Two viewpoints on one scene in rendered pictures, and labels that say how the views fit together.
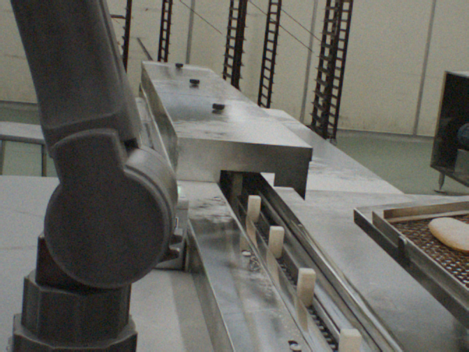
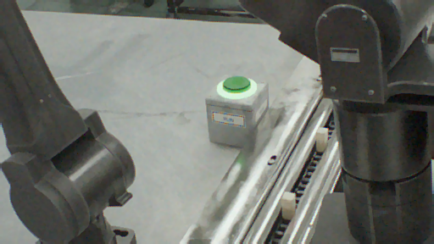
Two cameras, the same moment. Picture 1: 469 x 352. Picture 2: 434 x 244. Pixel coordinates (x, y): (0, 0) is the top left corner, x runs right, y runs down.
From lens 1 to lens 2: 0.47 m
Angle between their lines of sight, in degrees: 40
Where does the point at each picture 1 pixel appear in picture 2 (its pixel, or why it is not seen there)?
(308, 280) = (286, 203)
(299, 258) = (326, 162)
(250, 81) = not seen: outside the picture
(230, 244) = (270, 146)
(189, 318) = not seen: hidden behind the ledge
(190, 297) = not seen: hidden behind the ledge
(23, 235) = (177, 99)
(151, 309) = (194, 194)
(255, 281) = (244, 199)
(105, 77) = (25, 120)
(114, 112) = (32, 144)
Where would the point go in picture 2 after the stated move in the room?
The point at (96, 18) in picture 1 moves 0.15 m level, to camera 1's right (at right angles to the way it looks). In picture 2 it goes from (12, 82) to (143, 125)
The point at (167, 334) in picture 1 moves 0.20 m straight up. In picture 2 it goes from (182, 225) to (161, 81)
